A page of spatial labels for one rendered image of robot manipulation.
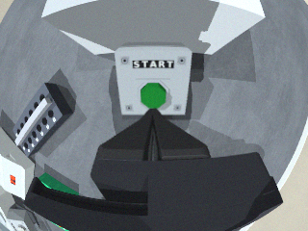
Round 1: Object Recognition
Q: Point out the green tube rack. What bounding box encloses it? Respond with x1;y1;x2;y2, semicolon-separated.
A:
38;172;79;195

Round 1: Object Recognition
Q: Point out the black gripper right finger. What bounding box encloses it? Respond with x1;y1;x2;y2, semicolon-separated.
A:
153;108;211;161

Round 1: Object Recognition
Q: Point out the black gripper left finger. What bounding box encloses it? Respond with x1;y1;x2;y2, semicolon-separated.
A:
94;108;153;161

